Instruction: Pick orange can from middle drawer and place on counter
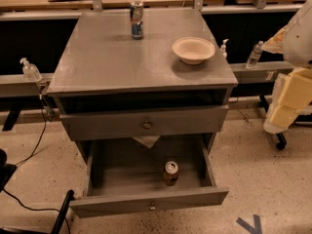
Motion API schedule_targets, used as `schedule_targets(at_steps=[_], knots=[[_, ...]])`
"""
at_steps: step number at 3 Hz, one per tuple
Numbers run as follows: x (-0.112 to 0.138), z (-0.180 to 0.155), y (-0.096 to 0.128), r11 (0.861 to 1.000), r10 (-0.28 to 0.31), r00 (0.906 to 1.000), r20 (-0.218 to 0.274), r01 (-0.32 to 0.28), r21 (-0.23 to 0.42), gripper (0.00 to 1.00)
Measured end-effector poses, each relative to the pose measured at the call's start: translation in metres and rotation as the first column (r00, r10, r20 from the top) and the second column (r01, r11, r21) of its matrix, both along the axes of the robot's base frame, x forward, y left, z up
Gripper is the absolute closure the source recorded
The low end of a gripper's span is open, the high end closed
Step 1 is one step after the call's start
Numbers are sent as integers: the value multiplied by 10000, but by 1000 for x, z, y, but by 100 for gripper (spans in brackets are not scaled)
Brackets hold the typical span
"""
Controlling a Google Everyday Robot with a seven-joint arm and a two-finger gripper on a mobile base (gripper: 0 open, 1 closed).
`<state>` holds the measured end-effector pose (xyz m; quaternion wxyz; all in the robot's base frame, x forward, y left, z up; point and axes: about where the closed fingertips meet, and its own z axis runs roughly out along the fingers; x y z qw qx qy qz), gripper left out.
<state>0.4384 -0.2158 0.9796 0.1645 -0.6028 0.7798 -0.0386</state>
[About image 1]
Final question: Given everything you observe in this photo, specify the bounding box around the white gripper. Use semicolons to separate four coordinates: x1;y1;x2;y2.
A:
263;68;312;134

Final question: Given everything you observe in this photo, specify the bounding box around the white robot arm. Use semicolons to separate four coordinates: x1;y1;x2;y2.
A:
262;0;312;134

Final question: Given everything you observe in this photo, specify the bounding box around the black chair base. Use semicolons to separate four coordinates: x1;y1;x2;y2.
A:
0;149;74;234

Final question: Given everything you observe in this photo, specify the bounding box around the open grey middle drawer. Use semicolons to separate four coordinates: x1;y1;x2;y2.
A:
70;136;228;217

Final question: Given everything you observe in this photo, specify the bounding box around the orange soda can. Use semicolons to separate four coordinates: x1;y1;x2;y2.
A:
163;161;179;186

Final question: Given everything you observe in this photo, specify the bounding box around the grey metal rail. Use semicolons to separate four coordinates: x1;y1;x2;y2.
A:
0;61;294;98

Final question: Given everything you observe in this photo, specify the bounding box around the left hand sanitizer bottle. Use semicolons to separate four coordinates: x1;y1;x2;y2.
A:
19;58;43;82

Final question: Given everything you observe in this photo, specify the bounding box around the white paper bowl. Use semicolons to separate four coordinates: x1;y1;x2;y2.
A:
172;37;215;65

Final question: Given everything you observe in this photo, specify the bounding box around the black cable on floor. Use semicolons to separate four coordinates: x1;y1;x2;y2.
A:
0;107;72;234

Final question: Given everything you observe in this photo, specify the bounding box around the small white pump bottle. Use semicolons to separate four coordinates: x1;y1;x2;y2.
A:
220;39;228;58

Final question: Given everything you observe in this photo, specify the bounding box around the clear water bottle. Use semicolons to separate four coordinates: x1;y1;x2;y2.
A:
246;41;263;69

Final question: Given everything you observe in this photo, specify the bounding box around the blue silver can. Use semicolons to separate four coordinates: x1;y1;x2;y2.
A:
130;1;143;40

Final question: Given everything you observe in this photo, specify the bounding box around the white paper under drawer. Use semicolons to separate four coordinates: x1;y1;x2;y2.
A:
135;136;160;148

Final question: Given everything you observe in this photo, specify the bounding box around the black rolling stand leg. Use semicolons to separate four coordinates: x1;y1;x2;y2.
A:
258;95;312;150

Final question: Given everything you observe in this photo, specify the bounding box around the grey top drawer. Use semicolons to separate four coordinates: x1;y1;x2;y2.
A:
60;105;228;141

